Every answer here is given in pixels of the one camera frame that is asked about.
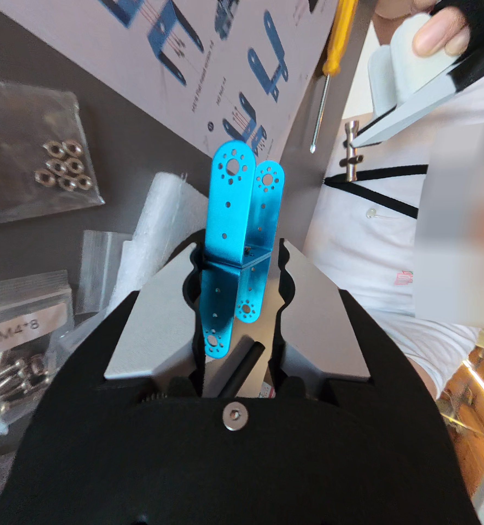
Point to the person's right hand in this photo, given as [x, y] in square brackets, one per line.
[439, 35]

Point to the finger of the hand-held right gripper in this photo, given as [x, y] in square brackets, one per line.
[414, 104]

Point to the white foam packing block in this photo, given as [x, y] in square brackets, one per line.
[164, 213]

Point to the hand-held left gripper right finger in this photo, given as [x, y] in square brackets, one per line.
[320, 324]

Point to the white shirt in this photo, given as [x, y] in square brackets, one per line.
[361, 254]

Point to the blue metal bracket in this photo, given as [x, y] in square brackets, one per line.
[229, 205]

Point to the dark grey desk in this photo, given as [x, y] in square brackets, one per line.
[135, 135]

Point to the clear bag of screws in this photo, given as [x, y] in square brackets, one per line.
[20, 295]

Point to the metal cross socket wrench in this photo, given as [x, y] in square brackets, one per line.
[351, 164]

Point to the clear bag of nuts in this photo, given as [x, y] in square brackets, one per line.
[20, 123]

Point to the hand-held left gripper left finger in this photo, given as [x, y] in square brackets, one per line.
[156, 320]

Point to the white earphone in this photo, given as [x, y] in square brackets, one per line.
[372, 213]

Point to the white instruction manual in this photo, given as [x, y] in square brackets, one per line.
[102, 41]

